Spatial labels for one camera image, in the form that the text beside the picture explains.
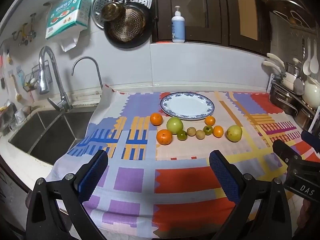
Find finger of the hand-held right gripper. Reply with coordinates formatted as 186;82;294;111
301;130;320;155
272;140;302;167

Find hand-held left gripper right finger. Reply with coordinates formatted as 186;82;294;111
209;150;292;240

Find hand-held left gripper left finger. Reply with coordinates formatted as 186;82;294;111
26;150;108;240

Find yellowish green apple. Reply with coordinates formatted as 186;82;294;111
226;125;243;142

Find blue rimmed white plate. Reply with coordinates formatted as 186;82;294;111
160;92;215;120

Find large orange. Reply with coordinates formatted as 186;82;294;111
150;113;163;126
156;129;173;146

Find person's right forearm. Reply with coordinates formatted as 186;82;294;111
297;200;316;240

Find colourful patterned tablecloth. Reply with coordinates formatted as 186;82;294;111
47;84;320;232

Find white teapot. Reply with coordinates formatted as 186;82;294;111
303;76;320;108

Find metal spatula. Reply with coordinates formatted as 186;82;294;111
293;76;305;96

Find stainless steel sink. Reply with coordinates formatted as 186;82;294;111
7;110;97;165

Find white plastic spoon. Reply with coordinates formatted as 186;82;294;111
303;38;312;76
310;39;319;73

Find thin gooseneck faucet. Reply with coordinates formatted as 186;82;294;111
72;56;104;93

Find chrome kitchen faucet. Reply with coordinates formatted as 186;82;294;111
38;46;73;112

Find perforated metal strainer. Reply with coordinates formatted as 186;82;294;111
108;8;146;42

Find blue pump soap bottle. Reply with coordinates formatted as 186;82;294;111
171;6;186;43

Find black frying pan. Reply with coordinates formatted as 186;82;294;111
103;0;152;49

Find dark wooden cabinet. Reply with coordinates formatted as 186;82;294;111
149;0;271;56

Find green paper towel pack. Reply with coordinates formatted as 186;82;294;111
45;0;92;52

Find small brass ladle pot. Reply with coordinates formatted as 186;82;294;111
101;0;125;22

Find white handled pan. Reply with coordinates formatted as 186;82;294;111
262;52;298;87

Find black wire sink basket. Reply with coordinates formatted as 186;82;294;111
23;60;53;92

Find metal wall hooks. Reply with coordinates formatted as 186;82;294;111
12;14;38;47

